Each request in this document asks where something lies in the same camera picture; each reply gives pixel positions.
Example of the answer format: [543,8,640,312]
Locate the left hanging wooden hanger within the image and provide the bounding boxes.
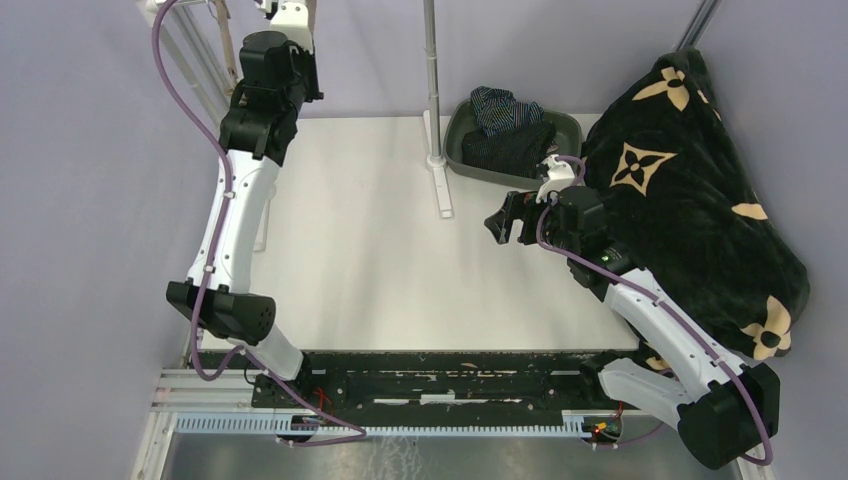
[211,0,239,91]

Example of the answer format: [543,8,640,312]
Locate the centre rack pole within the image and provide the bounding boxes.
[423,0,445,170]

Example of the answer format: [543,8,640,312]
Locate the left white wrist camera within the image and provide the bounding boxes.
[258,0,317,54]

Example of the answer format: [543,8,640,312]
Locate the left rack pole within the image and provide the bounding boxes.
[158,1,237,130]

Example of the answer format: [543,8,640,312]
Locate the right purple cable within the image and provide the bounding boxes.
[535,154,774,466]

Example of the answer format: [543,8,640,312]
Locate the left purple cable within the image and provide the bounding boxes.
[150,0,367,448]

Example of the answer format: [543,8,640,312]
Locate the aluminium frame rails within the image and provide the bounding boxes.
[129,369,253,479]

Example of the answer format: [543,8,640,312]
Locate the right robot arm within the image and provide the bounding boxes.
[484,186,780,469]

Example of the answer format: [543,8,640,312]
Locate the green plastic tray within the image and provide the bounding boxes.
[443,100,583,190]

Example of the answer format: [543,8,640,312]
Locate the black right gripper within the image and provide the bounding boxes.
[484,187,578,256]

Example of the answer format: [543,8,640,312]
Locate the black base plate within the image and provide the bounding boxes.
[227,350,635,428]

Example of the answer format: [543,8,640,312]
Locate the black floral blanket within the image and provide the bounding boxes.
[582,47,810,361]

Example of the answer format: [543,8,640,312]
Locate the rack pole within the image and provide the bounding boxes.
[158,1,237,130]
[423,0,445,170]

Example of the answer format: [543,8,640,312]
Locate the white cable duct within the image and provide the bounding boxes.
[174,413,591,439]

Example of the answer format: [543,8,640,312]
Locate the blue striped underwear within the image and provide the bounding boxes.
[469,86,544,137]

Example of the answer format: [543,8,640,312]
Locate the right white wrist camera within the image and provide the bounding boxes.
[535,155,577,204]

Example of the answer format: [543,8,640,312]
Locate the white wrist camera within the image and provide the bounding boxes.
[258,0,317,54]
[535,155,577,204]

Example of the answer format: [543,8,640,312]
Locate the black striped underwear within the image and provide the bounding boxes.
[461,121,556,179]

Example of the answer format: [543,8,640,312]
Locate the purple cable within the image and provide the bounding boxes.
[150,0,367,448]
[535,154,774,466]

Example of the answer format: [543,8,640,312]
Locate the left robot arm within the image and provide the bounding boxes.
[166,31,323,407]

